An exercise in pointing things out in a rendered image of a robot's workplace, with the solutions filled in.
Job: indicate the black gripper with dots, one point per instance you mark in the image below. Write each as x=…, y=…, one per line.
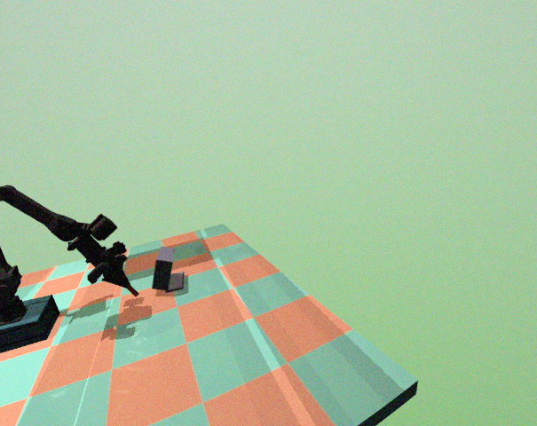
x=112, y=271

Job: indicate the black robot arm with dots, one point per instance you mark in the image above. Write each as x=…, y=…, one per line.
x=66, y=229

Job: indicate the grey sloped panel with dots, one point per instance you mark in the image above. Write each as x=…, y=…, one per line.
x=163, y=280

